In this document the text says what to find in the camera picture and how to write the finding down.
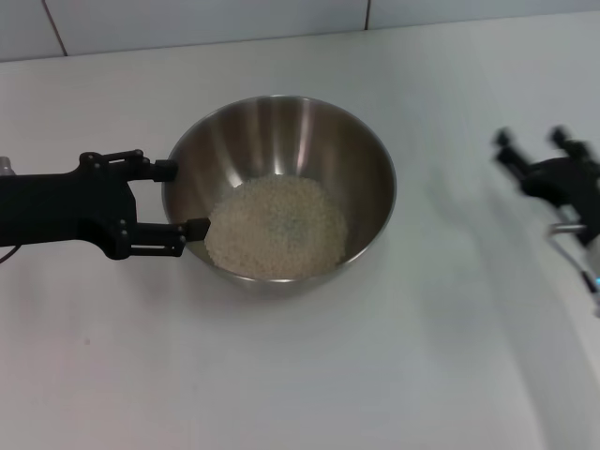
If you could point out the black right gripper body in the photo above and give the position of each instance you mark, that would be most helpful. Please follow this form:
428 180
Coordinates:
562 180

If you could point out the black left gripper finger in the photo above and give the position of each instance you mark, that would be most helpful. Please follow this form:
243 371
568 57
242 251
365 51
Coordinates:
164 236
150 168

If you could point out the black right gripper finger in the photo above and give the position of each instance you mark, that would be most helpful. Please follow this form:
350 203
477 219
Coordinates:
565 140
511 157

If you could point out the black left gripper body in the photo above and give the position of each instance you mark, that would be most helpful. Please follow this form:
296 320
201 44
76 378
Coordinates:
61 208

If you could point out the white rice grains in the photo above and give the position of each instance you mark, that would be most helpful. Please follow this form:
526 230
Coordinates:
276 229

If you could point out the stainless steel mixing bowl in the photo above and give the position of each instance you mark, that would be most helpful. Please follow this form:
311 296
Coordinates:
304 154

